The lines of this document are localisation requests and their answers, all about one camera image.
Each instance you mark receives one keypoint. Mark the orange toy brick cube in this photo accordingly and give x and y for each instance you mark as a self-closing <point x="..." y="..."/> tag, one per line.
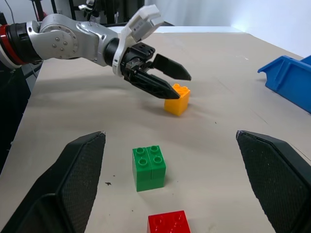
<point x="177" y="104"/>

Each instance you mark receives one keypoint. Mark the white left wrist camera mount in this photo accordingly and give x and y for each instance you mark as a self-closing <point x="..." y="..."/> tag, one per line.
<point x="143" y="21"/>

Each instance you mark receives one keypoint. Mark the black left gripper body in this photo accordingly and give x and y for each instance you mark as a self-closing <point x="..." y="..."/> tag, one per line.
<point x="136" y="57"/>

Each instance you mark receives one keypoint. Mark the black metal rack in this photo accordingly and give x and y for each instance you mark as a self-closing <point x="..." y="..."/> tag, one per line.
<point x="73" y="6"/>

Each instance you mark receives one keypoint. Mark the blue plastic storage bin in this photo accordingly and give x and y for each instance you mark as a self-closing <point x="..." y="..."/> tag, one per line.
<point x="289" y="75"/>

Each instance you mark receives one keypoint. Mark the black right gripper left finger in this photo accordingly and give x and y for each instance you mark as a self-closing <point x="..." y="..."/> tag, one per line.
<point x="70" y="184"/>

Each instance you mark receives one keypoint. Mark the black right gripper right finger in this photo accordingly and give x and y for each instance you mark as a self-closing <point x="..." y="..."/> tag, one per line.
<point x="279" y="184"/>

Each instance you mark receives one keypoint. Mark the green toy brick cube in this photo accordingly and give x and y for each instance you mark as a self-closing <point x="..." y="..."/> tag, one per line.
<point x="148" y="174"/>

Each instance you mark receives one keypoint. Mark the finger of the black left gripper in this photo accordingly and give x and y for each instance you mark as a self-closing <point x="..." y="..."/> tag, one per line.
<point x="172" y="69"/>
<point x="155" y="87"/>

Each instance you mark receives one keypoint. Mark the red toy brick cube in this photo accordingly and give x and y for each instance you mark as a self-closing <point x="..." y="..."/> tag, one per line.
<point x="167" y="223"/>

